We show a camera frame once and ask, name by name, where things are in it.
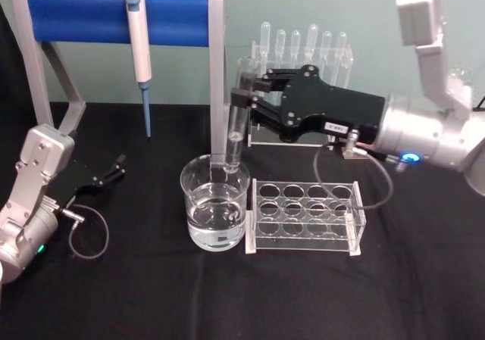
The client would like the clear acrylic dropper rack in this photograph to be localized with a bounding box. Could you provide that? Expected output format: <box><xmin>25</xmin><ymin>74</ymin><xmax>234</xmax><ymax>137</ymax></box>
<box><xmin>246</xmin><ymin>39</ymin><xmax>355</xmax><ymax>148</ymax></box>

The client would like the black table cloth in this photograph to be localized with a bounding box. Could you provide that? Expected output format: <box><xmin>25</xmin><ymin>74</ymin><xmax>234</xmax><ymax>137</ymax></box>
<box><xmin>0</xmin><ymin>100</ymin><xmax>485</xmax><ymax>340</ymax></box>

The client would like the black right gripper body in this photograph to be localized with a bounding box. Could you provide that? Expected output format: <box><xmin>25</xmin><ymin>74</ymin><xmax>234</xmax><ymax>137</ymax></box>
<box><xmin>279</xmin><ymin>64</ymin><xmax>386</xmax><ymax>144</ymax></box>

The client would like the right gripper dark cable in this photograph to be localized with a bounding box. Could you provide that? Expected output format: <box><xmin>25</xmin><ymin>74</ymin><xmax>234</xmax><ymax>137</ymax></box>
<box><xmin>314</xmin><ymin>126</ymin><xmax>413</xmax><ymax>211</ymax></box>

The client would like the grey stand with blue bar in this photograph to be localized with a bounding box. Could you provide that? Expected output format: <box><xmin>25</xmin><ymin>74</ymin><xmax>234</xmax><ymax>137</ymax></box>
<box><xmin>11</xmin><ymin>0</ymin><xmax>228</xmax><ymax>167</ymax></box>

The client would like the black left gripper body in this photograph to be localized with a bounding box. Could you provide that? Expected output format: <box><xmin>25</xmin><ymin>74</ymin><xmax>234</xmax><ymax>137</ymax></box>
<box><xmin>54</xmin><ymin>157</ymin><xmax>106</xmax><ymax>207</ymax></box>

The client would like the glass beaker with water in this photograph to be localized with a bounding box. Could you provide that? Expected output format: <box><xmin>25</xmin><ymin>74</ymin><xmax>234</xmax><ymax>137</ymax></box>
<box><xmin>180</xmin><ymin>153</ymin><xmax>252</xmax><ymax>252</ymax></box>

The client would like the left gripper dark cable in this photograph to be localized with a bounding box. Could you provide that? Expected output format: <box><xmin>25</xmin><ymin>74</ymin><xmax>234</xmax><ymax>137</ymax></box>
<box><xmin>61</xmin><ymin>202</ymin><xmax>111</xmax><ymax>260</ymax></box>

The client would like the clear glass test tube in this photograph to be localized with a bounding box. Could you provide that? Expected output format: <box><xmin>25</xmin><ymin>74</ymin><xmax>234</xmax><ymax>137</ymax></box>
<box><xmin>226</xmin><ymin>57</ymin><xmax>261</xmax><ymax>175</ymax></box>

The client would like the clear acrylic test tube rack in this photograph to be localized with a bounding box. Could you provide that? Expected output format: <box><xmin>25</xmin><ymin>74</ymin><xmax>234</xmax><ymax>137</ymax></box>
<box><xmin>244</xmin><ymin>177</ymin><xmax>368</xmax><ymax>258</ymax></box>

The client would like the white and blue pipette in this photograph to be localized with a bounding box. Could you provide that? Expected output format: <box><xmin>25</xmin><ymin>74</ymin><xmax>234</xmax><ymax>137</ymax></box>
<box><xmin>124</xmin><ymin>0</ymin><xmax>155</xmax><ymax>142</ymax></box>

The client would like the gripper dark cable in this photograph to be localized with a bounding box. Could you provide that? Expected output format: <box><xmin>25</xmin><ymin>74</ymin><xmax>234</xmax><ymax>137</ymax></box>
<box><xmin>61</xmin><ymin>202</ymin><xmax>111</xmax><ymax>260</ymax></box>
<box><xmin>314</xmin><ymin>126</ymin><xmax>413</xmax><ymax>211</ymax></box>

